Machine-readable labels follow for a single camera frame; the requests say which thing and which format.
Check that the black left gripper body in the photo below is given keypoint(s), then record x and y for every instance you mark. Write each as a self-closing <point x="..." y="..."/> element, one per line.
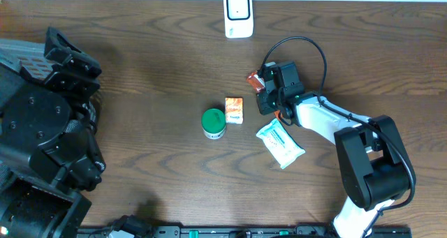
<point x="74" y="80"/>

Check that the green lid jar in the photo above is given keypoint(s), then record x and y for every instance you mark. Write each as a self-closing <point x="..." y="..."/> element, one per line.
<point x="213" y="123"/>

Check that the orange small carton box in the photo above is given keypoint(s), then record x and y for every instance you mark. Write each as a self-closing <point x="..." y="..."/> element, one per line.
<point x="234" y="110"/>

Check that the red chocolate wafer bar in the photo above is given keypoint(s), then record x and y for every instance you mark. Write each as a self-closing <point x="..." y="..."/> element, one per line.
<point x="256" y="82"/>

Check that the light blue wet wipes pack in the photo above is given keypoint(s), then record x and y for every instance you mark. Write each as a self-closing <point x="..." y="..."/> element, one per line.
<point x="280" y="144"/>

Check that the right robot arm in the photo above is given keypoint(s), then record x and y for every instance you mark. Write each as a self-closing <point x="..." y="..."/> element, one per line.
<point x="376" y="172"/>

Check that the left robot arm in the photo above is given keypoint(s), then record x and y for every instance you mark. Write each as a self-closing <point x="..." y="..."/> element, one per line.
<point x="49" y="153"/>

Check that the white barcode scanner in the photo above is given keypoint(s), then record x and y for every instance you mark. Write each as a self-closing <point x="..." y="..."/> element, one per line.
<point x="238" y="18"/>

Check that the grey plastic basket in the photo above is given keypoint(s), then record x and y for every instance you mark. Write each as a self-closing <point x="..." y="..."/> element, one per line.
<point x="10" y="51"/>

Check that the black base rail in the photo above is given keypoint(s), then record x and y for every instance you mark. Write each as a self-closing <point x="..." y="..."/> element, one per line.
<point x="130" y="226"/>

